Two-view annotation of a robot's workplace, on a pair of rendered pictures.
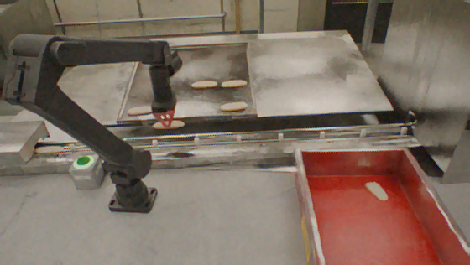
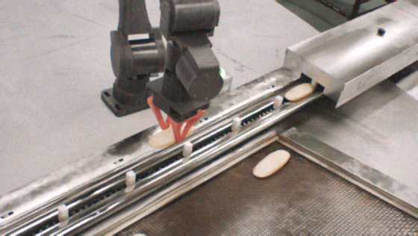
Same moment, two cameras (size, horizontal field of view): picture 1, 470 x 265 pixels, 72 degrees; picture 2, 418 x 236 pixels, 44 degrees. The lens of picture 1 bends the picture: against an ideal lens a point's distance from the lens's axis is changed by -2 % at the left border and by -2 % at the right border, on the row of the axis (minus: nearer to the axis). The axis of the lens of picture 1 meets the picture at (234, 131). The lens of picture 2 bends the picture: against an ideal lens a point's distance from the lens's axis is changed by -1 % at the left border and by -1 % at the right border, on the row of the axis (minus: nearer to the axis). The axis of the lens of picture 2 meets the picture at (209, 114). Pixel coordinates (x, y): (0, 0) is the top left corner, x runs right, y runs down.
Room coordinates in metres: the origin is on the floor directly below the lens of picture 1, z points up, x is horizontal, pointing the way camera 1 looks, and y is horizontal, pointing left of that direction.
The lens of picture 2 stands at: (1.42, -0.30, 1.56)
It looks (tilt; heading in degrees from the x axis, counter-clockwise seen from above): 38 degrees down; 130
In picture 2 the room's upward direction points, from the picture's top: 11 degrees clockwise
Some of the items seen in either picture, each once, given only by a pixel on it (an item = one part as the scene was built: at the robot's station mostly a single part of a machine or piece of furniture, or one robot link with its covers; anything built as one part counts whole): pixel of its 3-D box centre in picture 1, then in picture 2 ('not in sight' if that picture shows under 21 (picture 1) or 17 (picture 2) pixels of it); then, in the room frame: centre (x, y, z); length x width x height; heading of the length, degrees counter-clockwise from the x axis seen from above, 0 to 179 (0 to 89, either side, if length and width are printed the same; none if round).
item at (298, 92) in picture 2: (48, 149); (300, 90); (0.90, 0.63, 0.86); 0.10 x 0.04 x 0.01; 90
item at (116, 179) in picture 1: (127, 164); (139, 62); (0.70, 0.29, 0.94); 0.09 x 0.05 x 0.10; 160
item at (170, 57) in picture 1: (163, 59); (197, 48); (0.94, 0.20, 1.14); 0.11 x 0.09 x 0.12; 160
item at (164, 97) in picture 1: (162, 93); (179, 83); (0.91, 0.21, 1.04); 0.10 x 0.07 x 0.07; 1
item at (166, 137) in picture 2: (169, 124); (172, 134); (0.91, 0.21, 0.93); 0.10 x 0.04 x 0.01; 91
